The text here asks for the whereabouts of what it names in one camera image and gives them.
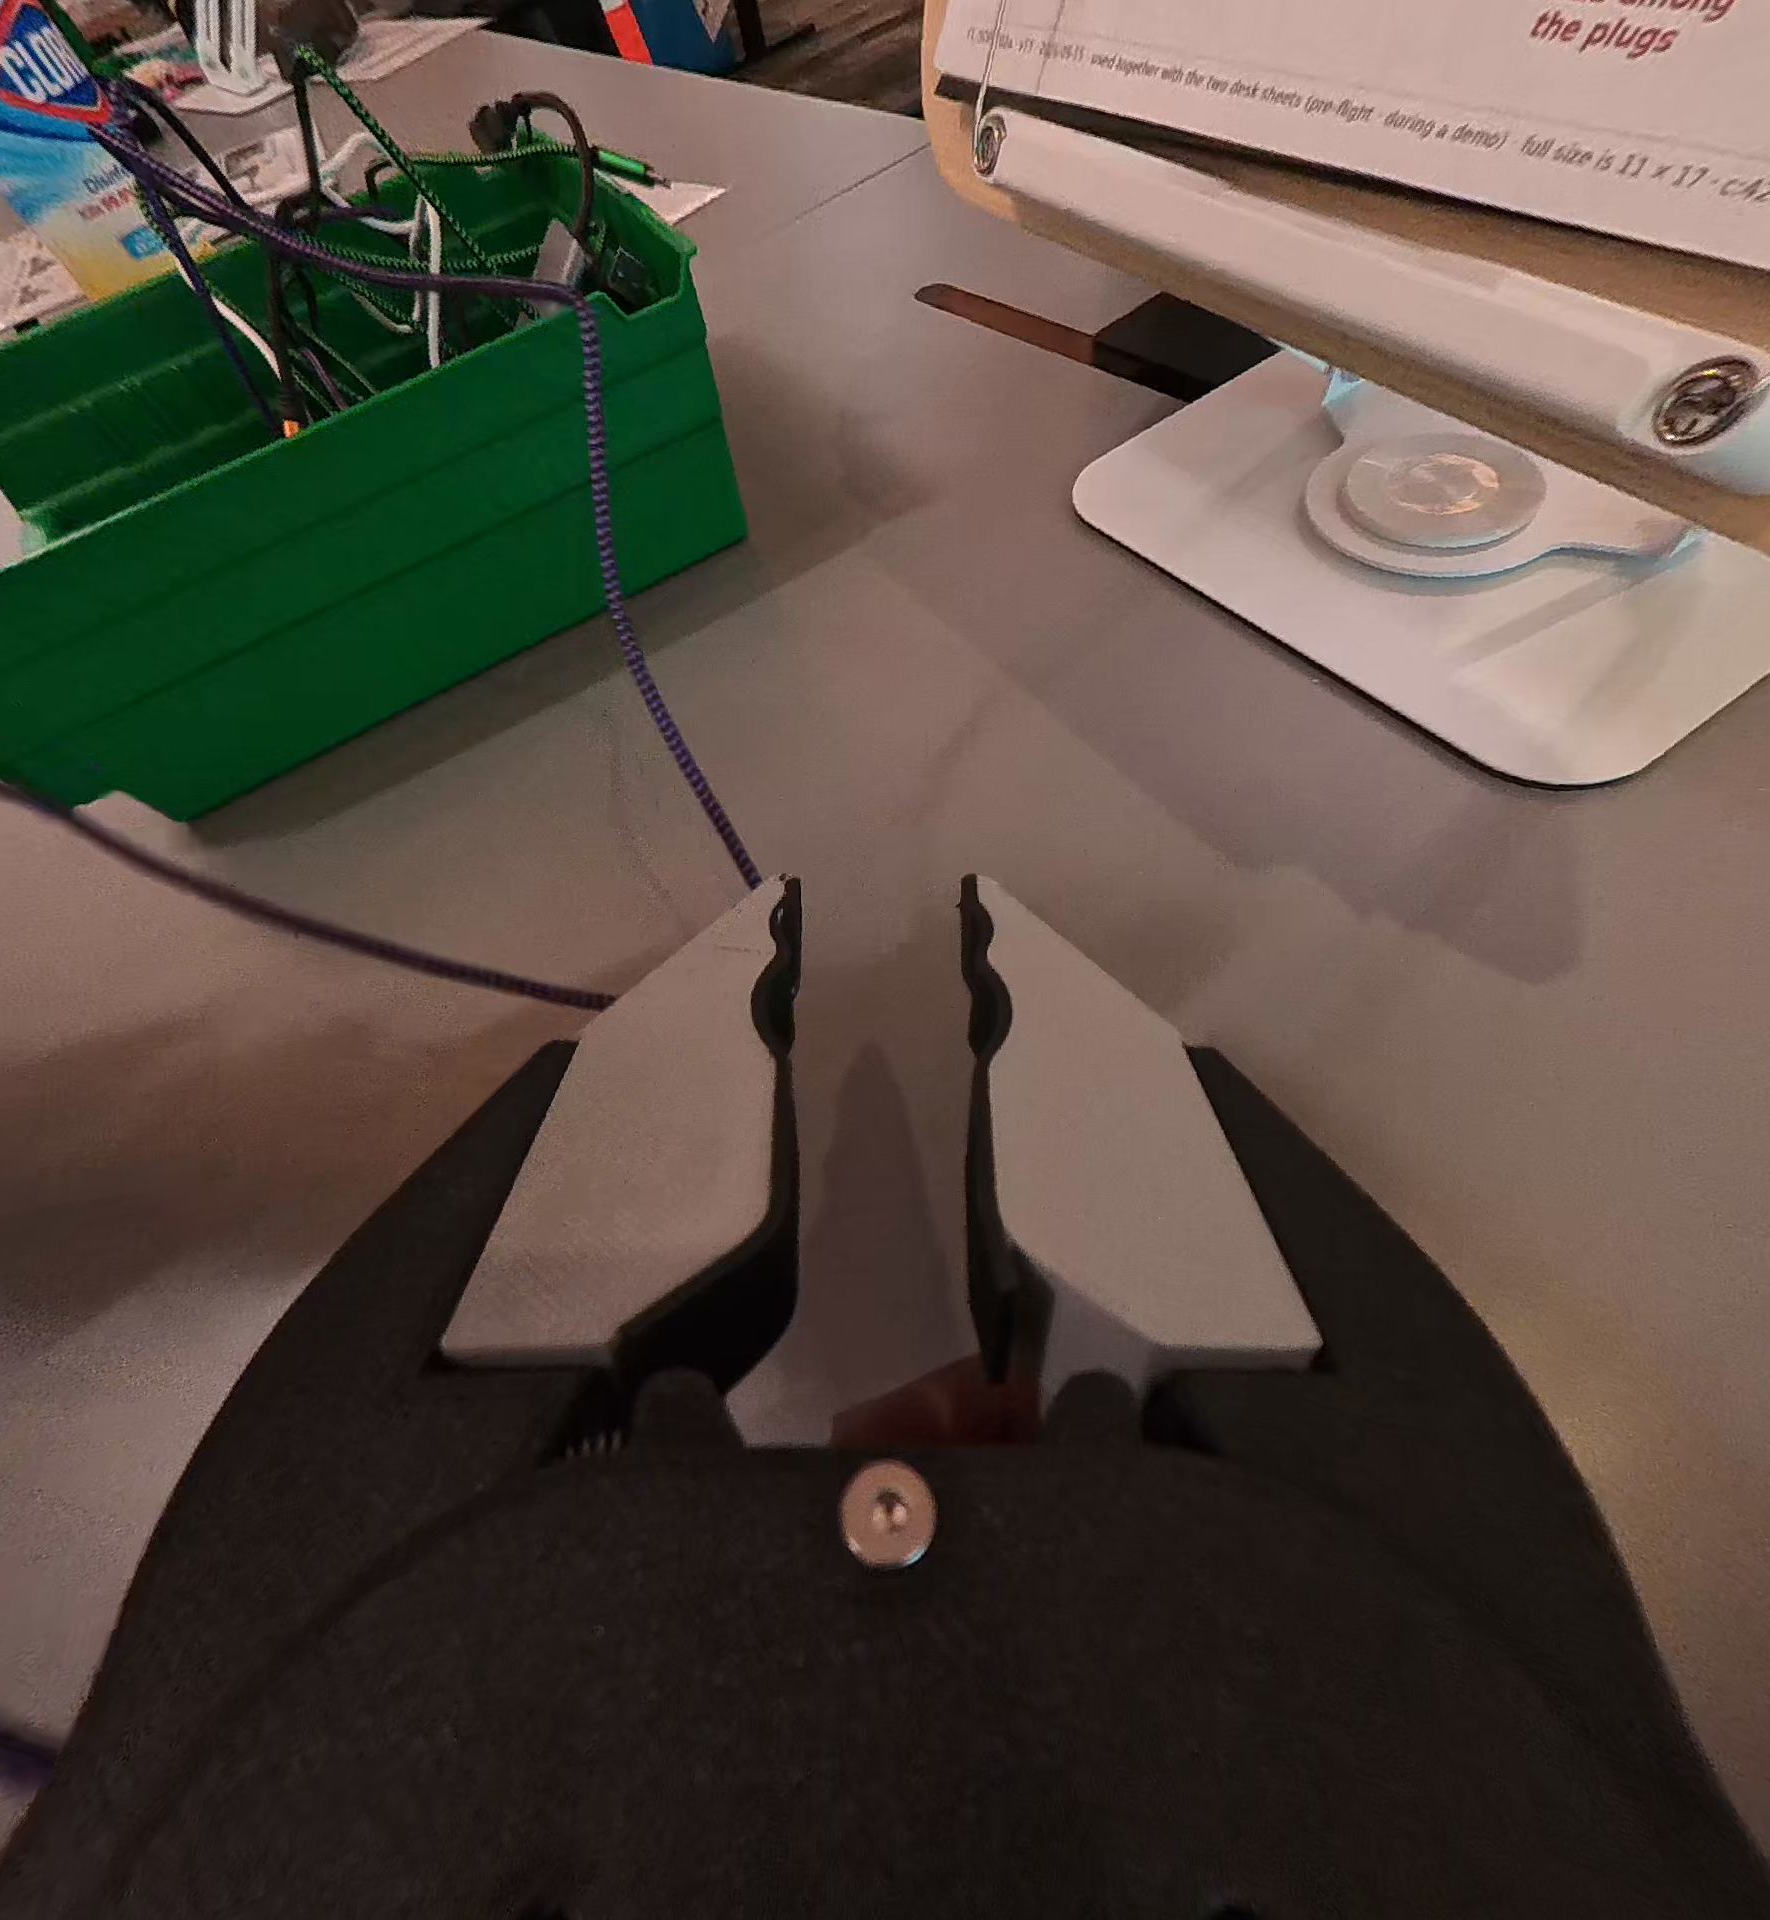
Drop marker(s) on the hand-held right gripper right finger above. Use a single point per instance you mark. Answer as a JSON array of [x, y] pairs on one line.
[[1126, 1184]]

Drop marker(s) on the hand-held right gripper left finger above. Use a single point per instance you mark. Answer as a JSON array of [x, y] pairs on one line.
[[647, 1170]]

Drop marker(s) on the green plastic bin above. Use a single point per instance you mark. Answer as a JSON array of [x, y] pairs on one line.
[[377, 601]]

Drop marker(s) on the clear acrylic stand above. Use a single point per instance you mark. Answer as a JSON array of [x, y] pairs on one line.
[[232, 58]]

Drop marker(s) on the disinfecting wipes tub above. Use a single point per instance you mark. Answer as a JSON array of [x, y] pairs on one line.
[[1, 90]]

